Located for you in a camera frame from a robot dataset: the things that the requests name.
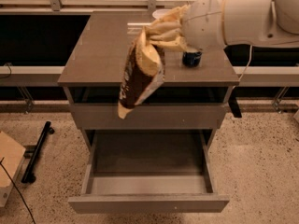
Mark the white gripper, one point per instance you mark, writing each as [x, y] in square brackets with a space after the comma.
[204, 23]

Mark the brown sea salt chip bag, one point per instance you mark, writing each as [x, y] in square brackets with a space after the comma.
[144, 73]

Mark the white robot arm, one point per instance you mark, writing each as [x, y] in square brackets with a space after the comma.
[252, 22]

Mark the grey drawer cabinet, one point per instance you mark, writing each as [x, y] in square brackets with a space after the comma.
[109, 92]

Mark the closed grey top drawer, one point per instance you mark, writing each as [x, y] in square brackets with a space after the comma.
[148, 117]

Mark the white ceramic bowl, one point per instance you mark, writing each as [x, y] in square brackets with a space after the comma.
[161, 14]

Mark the blue Pepsi can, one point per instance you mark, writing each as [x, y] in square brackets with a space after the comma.
[191, 59]

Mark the cardboard box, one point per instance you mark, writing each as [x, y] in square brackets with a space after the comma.
[12, 157]

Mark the black metal bar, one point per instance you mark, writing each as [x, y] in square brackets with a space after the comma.
[33, 152]

